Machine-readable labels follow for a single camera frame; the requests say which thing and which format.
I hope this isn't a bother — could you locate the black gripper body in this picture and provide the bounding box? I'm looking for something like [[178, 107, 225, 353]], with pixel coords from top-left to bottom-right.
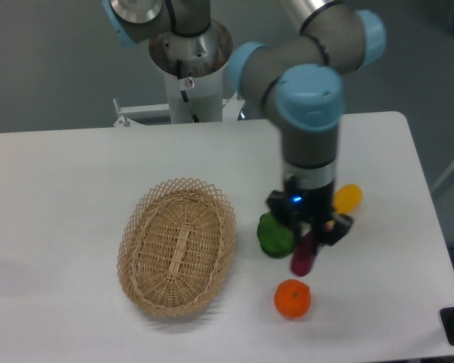
[[266, 175, 354, 246]]

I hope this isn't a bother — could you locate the purple sweet potato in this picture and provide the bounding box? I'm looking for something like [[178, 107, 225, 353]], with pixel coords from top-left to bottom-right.
[[291, 231, 317, 277]]

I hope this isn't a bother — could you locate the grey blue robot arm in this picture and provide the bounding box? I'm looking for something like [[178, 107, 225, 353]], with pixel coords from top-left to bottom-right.
[[103, 1, 386, 256]]

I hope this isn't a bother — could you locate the woven wicker basket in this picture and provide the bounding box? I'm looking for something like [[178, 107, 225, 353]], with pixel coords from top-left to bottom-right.
[[117, 178, 236, 318]]

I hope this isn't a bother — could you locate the green bok choy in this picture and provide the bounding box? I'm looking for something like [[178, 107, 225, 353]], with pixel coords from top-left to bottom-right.
[[257, 212, 295, 259]]

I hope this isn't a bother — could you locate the yellow corn cob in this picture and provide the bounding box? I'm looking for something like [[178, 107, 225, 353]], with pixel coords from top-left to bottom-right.
[[333, 184, 363, 214]]

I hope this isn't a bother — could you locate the orange tangerine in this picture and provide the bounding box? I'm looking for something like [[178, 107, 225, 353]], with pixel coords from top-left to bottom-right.
[[273, 279, 311, 318]]

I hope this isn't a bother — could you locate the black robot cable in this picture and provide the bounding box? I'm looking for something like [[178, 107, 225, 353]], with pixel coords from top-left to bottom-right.
[[175, 59, 201, 124]]

